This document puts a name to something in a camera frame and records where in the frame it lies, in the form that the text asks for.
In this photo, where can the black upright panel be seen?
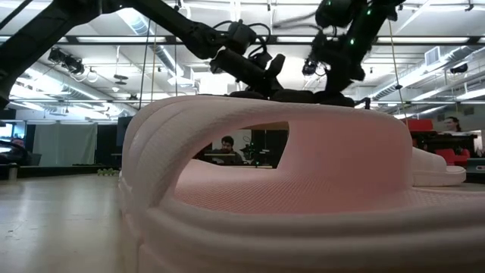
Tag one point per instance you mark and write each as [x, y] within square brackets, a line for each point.
[123, 130]

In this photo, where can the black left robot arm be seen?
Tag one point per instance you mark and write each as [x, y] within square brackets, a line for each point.
[182, 26]

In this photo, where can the silver ceiling duct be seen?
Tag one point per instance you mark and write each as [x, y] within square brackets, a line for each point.
[435, 72]
[136, 22]

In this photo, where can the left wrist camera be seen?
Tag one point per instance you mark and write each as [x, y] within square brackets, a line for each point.
[242, 36]

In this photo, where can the office computer monitor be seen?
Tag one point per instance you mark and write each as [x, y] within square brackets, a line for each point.
[7, 130]

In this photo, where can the dark office desk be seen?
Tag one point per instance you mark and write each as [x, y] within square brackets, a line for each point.
[443, 140]

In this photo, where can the red chair seat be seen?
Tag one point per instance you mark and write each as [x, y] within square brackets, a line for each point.
[447, 155]

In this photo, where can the red chair back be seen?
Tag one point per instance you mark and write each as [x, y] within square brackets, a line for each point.
[418, 125]

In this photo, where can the person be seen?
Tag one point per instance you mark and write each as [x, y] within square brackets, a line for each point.
[452, 124]
[227, 144]

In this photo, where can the black slide sandal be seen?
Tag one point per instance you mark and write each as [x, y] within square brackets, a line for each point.
[291, 96]
[335, 99]
[248, 95]

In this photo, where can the grey-green partition curtain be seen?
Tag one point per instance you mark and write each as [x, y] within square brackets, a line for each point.
[64, 144]

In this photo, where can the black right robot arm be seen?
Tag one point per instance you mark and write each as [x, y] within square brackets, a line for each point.
[363, 22]

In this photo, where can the black ceiling-mounted equipment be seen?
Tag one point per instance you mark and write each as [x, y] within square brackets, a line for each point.
[66, 60]

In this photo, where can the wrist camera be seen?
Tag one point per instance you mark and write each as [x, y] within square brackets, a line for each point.
[242, 36]
[310, 68]

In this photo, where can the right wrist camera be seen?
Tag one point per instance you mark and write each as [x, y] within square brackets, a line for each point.
[310, 68]

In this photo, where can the small green artificial plant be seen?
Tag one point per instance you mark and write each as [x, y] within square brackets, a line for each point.
[108, 172]

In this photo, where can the pink slide sandal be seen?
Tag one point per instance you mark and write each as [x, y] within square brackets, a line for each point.
[341, 159]
[435, 174]

